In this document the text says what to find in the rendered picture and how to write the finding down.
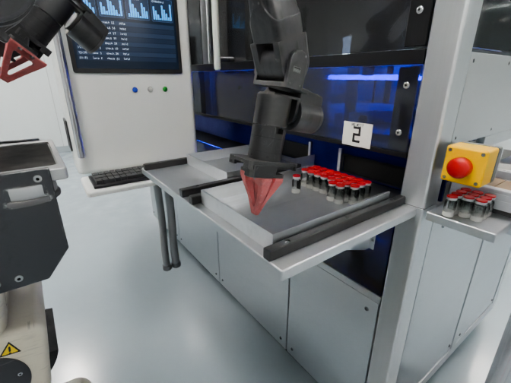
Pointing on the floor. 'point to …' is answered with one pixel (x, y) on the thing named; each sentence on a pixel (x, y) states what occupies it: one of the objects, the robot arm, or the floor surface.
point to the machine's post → (423, 175)
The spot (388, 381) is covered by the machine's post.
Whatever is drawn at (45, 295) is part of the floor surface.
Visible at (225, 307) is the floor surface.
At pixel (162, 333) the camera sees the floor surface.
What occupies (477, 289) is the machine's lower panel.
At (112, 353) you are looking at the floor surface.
